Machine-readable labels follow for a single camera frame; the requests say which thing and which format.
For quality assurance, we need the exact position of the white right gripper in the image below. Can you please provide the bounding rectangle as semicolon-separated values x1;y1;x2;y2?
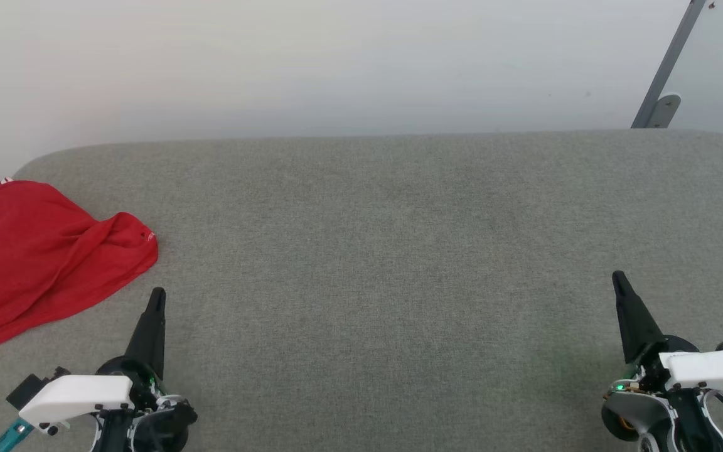
611;271;723;394

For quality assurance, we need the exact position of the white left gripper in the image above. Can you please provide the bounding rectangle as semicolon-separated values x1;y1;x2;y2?
18;288;169;429

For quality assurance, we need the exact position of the red and white basketball jersey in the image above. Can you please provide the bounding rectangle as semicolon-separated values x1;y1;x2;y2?
0;179;159;362

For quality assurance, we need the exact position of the teal left camera connector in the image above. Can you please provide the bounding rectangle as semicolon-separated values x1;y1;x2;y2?
0;418;35;452

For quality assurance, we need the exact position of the grey metal post bracket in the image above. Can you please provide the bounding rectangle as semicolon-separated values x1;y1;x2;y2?
646;94;682;129

